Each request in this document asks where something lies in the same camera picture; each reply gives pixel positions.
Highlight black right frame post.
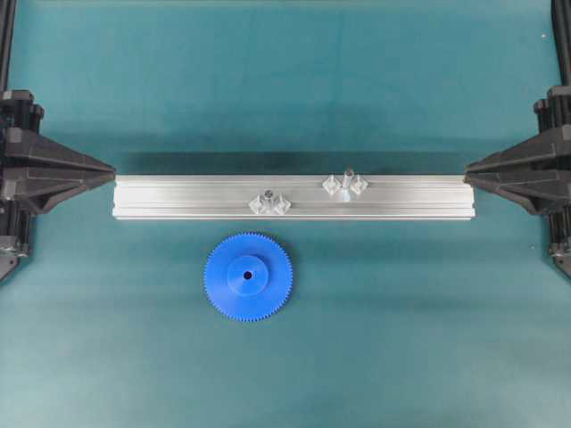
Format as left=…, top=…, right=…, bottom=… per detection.
left=550, top=0, right=570, bottom=86

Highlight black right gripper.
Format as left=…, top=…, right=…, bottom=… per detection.
left=465, top=86, right=570, bottom=259

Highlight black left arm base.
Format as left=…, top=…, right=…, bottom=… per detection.
left=1, top=242, right=29, bottom=281

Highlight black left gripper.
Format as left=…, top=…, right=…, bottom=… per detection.
left=1, top=90, right=115, bottom=257

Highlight long aluminium extrusion rail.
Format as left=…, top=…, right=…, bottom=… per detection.
left=112, top=175, right=476, bottom=220

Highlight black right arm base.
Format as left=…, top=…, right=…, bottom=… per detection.
left=549, top=243, right=571, bottom=280

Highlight black left frame post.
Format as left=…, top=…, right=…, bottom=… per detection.
left=0, top=0, right=17, bottom=91

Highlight black frame post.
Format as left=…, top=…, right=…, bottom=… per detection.
left=550, top=0, right=570, bottom=86
left=0, top=0, right=17, bottom=91

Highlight short steel shaft clear mount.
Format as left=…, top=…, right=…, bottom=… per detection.
left=248, top=190, right=292, bottom=216

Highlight tall steel shaft clear mount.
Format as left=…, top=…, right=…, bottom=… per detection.
left=321, top=169, right=368, bottom=203

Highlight large blue plastic gear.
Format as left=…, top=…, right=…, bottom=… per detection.
left=203, top=233, right=294, bottom=322

